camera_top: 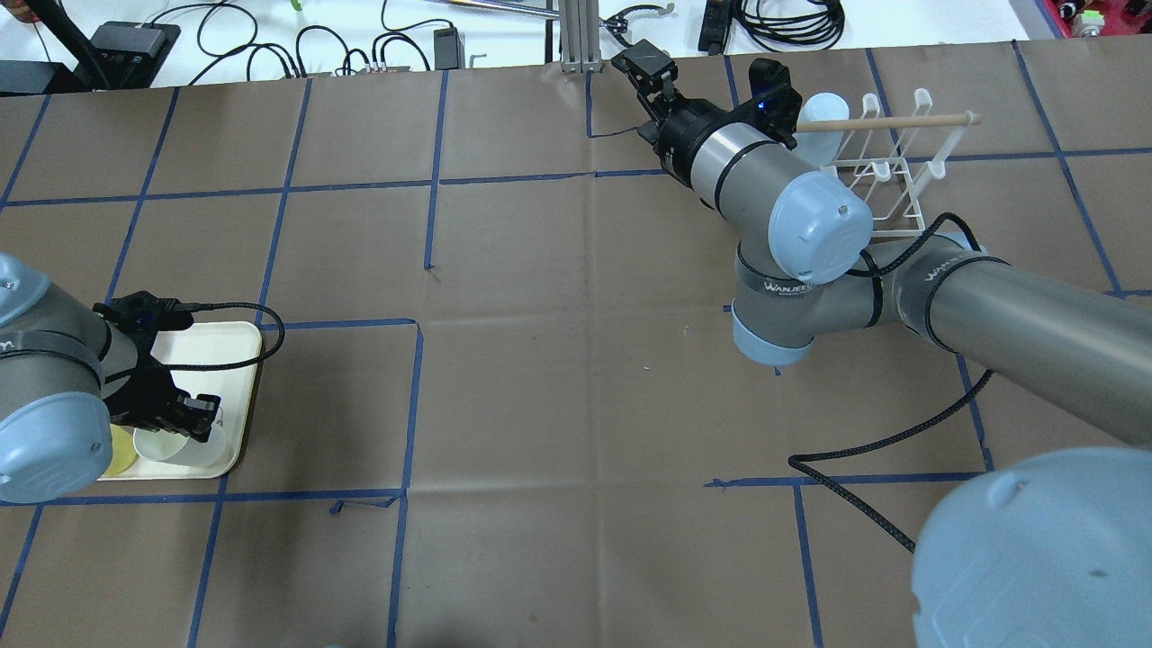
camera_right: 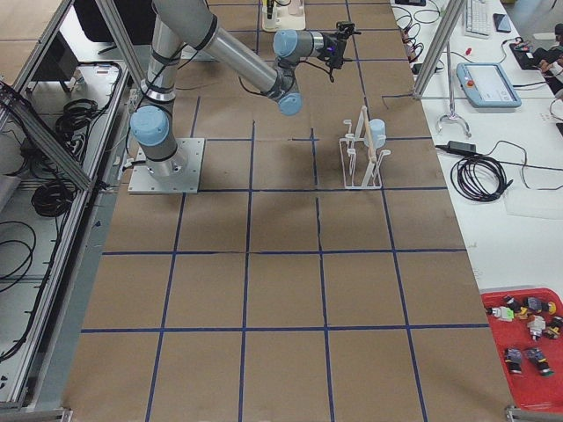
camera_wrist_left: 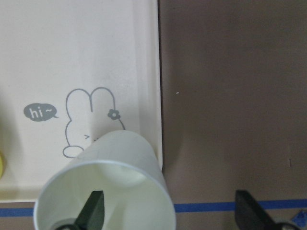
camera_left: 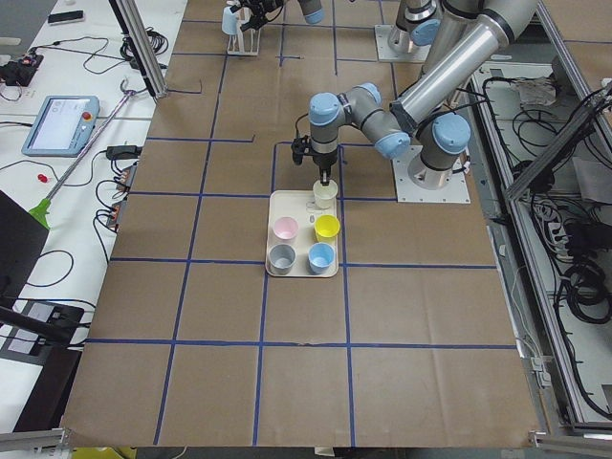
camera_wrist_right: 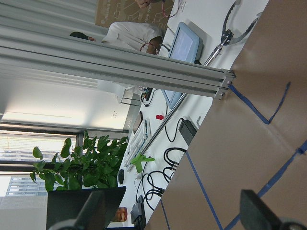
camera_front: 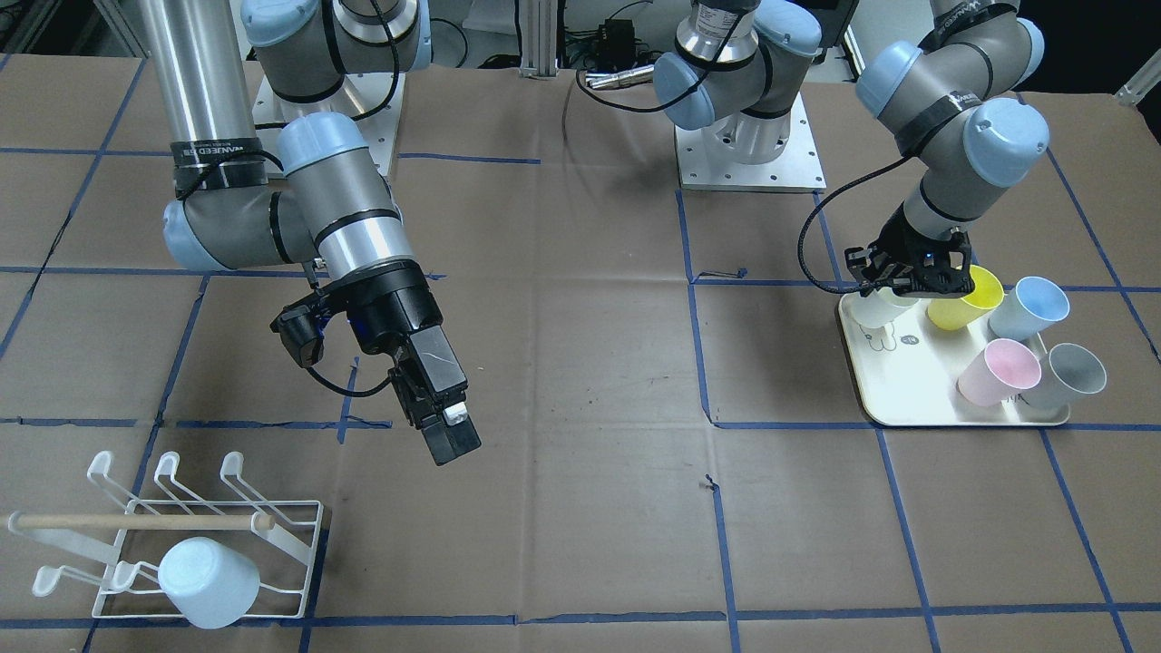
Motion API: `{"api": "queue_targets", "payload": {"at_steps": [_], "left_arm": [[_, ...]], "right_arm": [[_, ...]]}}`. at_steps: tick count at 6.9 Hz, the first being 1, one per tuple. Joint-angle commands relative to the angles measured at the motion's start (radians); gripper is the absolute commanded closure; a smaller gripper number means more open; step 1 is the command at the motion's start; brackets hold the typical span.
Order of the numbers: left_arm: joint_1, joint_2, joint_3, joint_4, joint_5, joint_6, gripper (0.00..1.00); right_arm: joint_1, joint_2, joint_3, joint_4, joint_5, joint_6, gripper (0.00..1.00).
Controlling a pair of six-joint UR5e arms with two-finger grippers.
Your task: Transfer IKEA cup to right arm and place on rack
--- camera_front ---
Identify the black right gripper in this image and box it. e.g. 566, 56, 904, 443
345, 261, 482, 466

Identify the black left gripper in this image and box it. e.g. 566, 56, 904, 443
845, 207, 971, 297

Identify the pale green plastic cup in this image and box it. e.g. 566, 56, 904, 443
849, 287, 920, 329

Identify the light blue plastic cup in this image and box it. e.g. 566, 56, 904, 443
158, 536, 260, 629

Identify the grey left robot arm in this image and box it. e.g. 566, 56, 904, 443
652, 1, 1050, 297

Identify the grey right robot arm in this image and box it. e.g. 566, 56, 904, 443
140, 1, 481, 464

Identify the yellow plastic cup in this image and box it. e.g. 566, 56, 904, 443
926, 265, 1005, 331

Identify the pink plastic cup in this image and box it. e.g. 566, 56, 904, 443
956, 338, 1043, 406

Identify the grey plastic cup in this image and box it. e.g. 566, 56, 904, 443
1021, 343, 1106, 412

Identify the cream plastic tray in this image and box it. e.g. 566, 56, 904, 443
837, 294, 1070, 426

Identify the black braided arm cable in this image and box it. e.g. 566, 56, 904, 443
796, 155, 917, 296

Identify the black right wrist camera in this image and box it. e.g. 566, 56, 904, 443
269, 289, 349, 369

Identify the white wire cup rack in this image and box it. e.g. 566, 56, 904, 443
3, 450, 330, 627

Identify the aluminium frame post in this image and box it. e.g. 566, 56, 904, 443
514, 0, 564, 79

